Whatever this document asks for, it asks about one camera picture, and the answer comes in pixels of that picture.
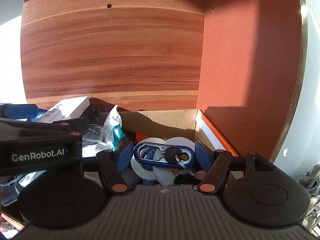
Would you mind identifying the clear plastic blister pack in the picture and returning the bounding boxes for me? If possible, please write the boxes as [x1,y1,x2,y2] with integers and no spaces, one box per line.
[82,124,104,146]

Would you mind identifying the white rectangular box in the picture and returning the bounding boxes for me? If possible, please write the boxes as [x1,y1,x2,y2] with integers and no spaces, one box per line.
[36,96,90,123]

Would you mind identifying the blue carabiner with key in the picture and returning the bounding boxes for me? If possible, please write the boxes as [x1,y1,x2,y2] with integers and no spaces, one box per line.
[133,142,196,169]

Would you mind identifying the blue patterned box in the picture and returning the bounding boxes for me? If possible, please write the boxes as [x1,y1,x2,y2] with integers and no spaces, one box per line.
[27,108,47,122]

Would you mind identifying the white pill bag teal label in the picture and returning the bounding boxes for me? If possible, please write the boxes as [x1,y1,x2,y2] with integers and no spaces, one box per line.
[101,105,125,151]

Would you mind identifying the orange cardboard storage box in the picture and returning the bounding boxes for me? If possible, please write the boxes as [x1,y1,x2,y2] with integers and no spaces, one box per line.
[98,108,245,181]

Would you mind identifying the shoes on floor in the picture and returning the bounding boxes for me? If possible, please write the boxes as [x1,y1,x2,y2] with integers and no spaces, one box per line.
[296,164,319,231]

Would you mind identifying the wooden shelf cabinet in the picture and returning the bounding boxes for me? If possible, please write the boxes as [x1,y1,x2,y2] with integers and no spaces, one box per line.
[21,0,307,161]

